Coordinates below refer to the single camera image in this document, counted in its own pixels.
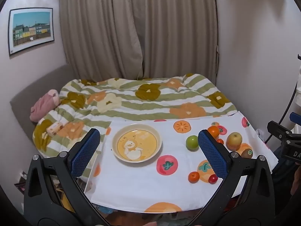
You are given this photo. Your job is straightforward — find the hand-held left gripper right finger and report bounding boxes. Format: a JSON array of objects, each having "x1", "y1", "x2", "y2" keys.
[{"x1": 198, "y1": 129, "x2": 276, "y2": 226}]

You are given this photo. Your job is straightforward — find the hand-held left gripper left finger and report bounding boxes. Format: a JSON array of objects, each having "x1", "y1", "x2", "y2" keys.
[{"x1": 23, "y1": 128, "x2": 111, "y2": 226}]

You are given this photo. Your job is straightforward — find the large orange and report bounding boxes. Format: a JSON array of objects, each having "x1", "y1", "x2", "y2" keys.
[{"x1": 207, "y1": 126, "x2": 220, "y2": 138}]

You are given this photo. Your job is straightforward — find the green apple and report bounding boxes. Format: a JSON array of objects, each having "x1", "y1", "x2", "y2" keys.
[{"x1": 186, "y1": 135, "x2": 200, "y2": 150}]

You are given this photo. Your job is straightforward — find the yellow red apple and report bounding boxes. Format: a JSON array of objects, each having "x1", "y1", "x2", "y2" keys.
[{"x1": 226, "y1": 132, "x2": 242, "y2": 151}]

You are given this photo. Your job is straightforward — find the small tangerine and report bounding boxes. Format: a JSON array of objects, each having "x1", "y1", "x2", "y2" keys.
[{"x1": 188, "y1": 171, "x2": 200, "y2": 183}]

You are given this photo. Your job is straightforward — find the brown kiwi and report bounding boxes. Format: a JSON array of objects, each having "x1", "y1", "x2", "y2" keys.
[{"x1": 241, "y1": 148, "x2": 254, "y2": 159}]

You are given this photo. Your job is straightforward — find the duck print yellow plate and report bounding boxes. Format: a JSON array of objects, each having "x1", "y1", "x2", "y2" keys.
[{"x1": 112, "y1": 123, "x2": 163, "y2": 163}]

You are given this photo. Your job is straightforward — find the person's right hand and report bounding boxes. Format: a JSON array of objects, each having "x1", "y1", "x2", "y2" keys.
[{"x1": 291, "y1": 168, "x2": 301, "y2": 195}]

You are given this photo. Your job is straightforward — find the small tissue packet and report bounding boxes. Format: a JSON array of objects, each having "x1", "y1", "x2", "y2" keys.
[{"x1": 46, "y1": 122, "x2": 63, "y2": 136}]

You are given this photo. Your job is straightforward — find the fruit print white tablecloth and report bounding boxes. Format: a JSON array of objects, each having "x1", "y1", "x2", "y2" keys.
[{"x1": 90, "y1": 111, "x2": 279, "y2": 213}]

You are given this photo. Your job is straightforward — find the pink plush pillow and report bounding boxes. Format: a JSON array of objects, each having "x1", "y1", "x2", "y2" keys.
[{"x1": 30, "y1": 89, "x2": 61, "y2": 123}]

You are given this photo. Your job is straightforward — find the floral striped blanket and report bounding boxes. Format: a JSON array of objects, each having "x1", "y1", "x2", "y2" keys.
[{"x1": 33, "y1": 73, "x2": 238, "y2": 160}]

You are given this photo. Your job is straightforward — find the dark printed book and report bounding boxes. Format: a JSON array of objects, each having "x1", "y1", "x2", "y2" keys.
[{"x1": 14, "y1": 169, "x2": 27, "y2": 195}]

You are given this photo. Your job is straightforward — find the grey padded headboard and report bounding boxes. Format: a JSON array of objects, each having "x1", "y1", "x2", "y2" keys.
[{"x1": 9, "y1": 63, "x2": 71, "y2": 151}]

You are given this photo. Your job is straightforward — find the beige curtain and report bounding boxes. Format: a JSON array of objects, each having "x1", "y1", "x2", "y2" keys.
[{"x1": 59, "y1": 0, "x2": 220, "y2": 83}]

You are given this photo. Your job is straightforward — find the black cable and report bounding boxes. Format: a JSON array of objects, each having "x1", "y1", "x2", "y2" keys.
[{"x1": 279, "y1": 81, "x2": 301, "y2": 126}]

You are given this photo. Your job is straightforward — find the framed wall poster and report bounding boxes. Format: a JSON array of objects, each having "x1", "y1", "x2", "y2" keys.
[{"x1": 8, "y1": 8, "x2": 55, "y2": 57}]

